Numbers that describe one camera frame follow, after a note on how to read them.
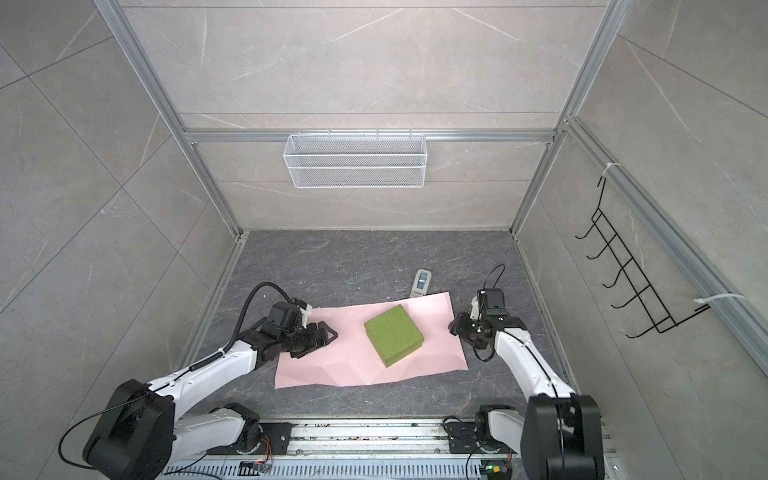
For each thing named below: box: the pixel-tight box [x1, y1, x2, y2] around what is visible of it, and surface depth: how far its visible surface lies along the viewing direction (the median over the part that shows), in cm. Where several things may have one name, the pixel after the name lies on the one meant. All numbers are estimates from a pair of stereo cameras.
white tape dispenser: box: [409, 269, 432, 297], surface depth 102 cm
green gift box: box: [364, 304, 425, 368], surface depth 86 cm
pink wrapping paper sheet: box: [275, 292, 469, 389], surface depth 90 cm
